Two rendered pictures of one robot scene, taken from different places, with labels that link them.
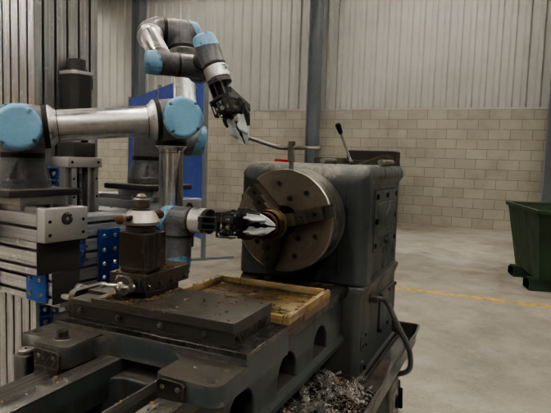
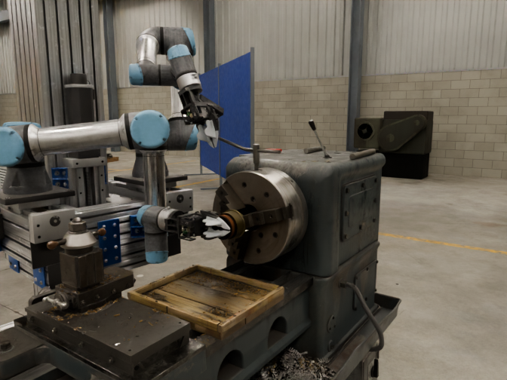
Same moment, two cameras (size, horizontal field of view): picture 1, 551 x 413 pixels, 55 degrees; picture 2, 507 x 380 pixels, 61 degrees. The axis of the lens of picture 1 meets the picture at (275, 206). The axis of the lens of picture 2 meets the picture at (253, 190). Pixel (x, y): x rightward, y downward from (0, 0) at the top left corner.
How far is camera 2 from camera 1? 0.40 m
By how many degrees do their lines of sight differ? 12
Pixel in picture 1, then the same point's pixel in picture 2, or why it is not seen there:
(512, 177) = not seen: outside the picture
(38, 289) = (39, 277)
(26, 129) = (10, 149)
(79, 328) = (29, 335)
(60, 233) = (49, 234)
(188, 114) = (153, 126)
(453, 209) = (483, 161)
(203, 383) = not seen: outside the picture
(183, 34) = (176, 41)
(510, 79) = not seen: outside the picture
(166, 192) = (149, 191)
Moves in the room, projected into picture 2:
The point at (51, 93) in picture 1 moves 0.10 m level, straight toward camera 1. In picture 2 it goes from (59, 105) to (53, 104)
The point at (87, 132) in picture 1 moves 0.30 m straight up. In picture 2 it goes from (65, 147) to (57, 44)
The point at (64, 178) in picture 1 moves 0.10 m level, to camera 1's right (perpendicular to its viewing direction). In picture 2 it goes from (72, 177) to (95, 178)
